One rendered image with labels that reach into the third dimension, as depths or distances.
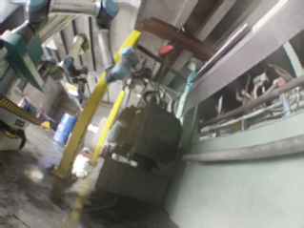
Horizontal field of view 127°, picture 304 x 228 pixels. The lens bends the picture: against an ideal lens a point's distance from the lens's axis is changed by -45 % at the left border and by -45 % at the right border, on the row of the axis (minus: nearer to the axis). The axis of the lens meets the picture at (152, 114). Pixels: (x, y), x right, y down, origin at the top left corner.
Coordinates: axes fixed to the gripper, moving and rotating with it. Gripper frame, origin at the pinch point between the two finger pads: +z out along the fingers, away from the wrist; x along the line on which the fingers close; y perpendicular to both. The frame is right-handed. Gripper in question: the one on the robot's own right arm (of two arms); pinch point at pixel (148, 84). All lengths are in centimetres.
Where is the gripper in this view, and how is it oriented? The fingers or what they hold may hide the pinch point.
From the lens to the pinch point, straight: 95.2
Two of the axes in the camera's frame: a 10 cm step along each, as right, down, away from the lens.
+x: 8.6, 0.9, -5.0
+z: 4.0, 4.7, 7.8
